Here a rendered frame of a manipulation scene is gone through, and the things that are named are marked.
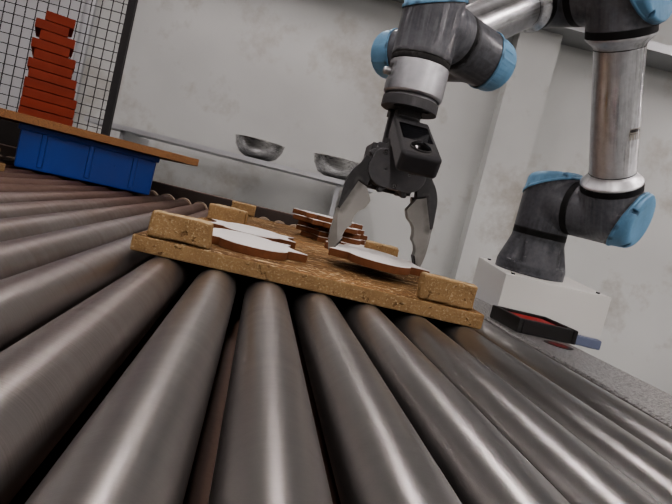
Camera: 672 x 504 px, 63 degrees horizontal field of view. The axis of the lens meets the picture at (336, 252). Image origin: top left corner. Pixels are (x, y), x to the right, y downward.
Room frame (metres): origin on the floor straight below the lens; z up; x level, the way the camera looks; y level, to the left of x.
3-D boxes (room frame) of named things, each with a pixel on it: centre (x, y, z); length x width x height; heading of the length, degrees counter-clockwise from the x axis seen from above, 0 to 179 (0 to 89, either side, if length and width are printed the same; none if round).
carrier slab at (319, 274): (0.73, 0.04, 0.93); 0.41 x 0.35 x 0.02; 6
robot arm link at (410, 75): (0.70, -0.04, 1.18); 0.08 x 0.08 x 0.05
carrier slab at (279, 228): (1.14, 0.08, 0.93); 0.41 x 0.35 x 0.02; 8
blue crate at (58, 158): (1.43, 0.69, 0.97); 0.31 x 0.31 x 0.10; 29
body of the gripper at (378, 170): (0.71, -0.05, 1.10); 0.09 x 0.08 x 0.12; 7
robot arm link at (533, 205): (1.23, -0.44, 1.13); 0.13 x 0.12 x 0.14; 42
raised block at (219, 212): (0.91, 0.19, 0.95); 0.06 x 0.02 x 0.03; 96
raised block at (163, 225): (0.52, 0.15, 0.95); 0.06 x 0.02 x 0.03; 96
